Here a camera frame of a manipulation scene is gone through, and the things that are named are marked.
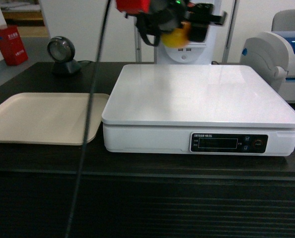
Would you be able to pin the red fire extinguisher box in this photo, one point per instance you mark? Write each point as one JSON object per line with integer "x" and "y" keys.
{"x": 11, "y": 45}

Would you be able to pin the beige plastic tray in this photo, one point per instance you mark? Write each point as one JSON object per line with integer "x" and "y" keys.
{"x": 44, "y": 118}

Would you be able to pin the white POS terminal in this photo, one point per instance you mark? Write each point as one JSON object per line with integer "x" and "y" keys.
{"x": 193, "y": 53}

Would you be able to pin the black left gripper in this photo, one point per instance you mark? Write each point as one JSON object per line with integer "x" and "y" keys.
{"x": 163, "y": 16}

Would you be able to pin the red robot arm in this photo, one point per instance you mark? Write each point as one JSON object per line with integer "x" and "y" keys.
{"x": 133, "y": 7}

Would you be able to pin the black checkout counter cabinet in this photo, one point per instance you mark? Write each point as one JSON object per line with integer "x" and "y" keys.
{"x": 144, "y": 195}

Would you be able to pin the yellow red mango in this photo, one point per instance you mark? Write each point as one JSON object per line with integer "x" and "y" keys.
{"x": 178, "y": 38}

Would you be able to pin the black omnidirectional barcode scanner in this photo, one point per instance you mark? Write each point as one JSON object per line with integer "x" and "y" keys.
{"x": 62, "y": 51}

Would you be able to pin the white label printer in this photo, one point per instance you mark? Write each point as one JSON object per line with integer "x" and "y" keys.
{"x": 272, "y": 54}

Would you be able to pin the white digital checkout scale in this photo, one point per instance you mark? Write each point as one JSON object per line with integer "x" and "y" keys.
{"x": 197, "y": 109}

